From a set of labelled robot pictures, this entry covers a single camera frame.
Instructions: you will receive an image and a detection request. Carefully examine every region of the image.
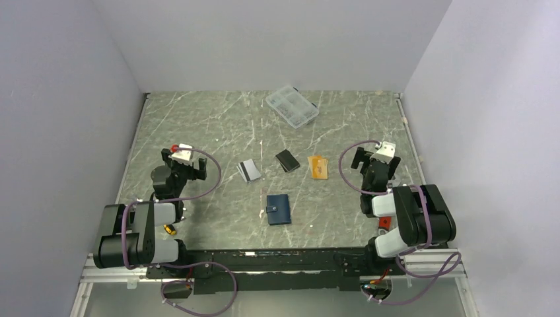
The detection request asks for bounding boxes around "blue leather card holder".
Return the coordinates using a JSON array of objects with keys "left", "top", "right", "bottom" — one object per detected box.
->
[{"left": 265, "top": 194, "right": 291, "bottom": 225}]

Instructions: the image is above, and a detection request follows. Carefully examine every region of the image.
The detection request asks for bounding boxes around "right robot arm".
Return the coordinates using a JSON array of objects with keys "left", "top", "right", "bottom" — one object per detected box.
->
[{"left": 351, "top": 144, "right": 456, "bottom": 274}]

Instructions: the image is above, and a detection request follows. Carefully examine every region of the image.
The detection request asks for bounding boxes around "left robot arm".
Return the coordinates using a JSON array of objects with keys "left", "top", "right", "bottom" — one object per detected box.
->
[{"left": 93, "top": 149, "right": 207, "bottom": 277}]

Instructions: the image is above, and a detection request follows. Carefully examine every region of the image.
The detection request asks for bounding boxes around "orange card stack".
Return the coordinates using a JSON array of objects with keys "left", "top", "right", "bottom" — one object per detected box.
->
[{"left": 308, "top": 155, "right": 328, "bottom": 180}]

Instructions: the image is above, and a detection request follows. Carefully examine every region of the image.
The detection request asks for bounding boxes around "silver card stack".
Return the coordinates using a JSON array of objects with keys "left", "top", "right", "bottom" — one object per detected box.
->
[{"left": 236, "top": 159, "right": 262, "bottom": 184}]

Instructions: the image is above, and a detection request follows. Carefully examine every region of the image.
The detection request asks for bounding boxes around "black card stack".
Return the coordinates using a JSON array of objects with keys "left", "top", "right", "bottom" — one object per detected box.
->
[{"left": 275, "top": 149, "right": 300, "bottom": 172}]

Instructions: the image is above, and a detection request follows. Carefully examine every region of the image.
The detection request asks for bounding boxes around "red tool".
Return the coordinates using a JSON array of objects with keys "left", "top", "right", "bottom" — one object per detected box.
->
[{"left": 378, "top": 217, "right": 392, "bottom": 235}]

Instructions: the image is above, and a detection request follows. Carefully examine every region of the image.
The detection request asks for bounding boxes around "yellow black screwdriver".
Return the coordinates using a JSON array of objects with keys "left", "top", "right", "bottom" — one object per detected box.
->
[{"left": 163, "top": 224, "right": 177, "bottom": 236}]

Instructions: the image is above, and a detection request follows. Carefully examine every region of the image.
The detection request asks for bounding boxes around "clear plastic organizer box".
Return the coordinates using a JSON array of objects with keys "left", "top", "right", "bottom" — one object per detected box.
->
[{"left": 265, "top": 86, "right": 319, "bottom": 129}]

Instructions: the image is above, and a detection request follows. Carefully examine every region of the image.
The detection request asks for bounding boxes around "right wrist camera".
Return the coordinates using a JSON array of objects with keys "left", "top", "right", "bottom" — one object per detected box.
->
[{"left": 370, "top": 141, "right": 396, "bottom": 164}]

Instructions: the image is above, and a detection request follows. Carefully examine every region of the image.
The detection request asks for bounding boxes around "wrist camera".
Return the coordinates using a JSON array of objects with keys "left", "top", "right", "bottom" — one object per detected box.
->
[
  {"left": 370, "top": 141, "right": 396, "bottom": 164},
  {"left": 170, "top": 143, "right": 192, "bottom": 165}
]

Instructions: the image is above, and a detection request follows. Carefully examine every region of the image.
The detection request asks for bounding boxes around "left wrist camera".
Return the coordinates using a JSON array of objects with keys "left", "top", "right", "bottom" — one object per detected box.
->
[{"left": 170, "top": 143, "right": 192, "bottom": 165}]

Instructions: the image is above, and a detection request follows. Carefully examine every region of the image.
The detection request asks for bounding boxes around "black base frame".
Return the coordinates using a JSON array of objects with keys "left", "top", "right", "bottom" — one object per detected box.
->
[{"left": 146, "top": 247, "right": 404, "bottom": 295}]

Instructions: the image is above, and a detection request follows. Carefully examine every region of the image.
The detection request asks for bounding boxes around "aluminium rail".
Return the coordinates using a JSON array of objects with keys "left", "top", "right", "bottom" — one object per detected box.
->
[{"left": 81, "top": 248, "right": 467, "bottom": 285}]

